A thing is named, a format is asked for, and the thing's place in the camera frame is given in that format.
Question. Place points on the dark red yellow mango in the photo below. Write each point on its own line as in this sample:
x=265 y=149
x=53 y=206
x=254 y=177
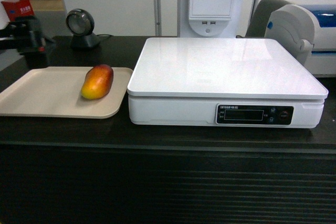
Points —
x=98 y=82

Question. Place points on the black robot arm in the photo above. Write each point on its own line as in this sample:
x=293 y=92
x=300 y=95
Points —
x=25 y=35

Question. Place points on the white checkout scale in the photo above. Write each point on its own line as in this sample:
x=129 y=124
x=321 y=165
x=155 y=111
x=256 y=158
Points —
x=223 y=82

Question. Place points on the black checkout counter cabinet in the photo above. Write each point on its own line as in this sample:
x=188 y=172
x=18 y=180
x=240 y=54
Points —
x=58 y=170

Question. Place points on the white receipt printer kiosk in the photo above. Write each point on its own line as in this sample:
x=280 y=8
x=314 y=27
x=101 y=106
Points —
x=208 y=18

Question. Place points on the black round barcode scanner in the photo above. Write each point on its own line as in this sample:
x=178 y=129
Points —
x=81 y=25

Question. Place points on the beige plastic tray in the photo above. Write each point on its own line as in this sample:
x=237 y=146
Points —
x=55 y=92

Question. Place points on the white and blue label printer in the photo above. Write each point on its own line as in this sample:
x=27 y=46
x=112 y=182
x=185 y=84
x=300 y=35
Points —
x=307 y=32

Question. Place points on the red fire extinguisher box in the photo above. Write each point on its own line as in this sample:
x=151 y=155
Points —
x=17 y=8

